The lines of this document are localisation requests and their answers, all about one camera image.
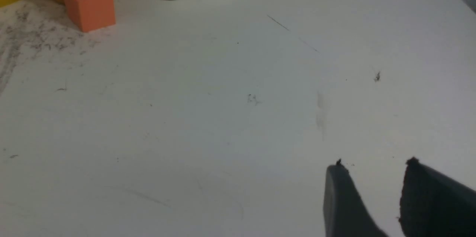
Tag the orange foam cube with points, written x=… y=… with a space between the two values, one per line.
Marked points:
x=90 y=15

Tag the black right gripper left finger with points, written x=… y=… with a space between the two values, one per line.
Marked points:
x=345 y=214

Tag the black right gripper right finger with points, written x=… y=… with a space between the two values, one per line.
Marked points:
x=435 y=205

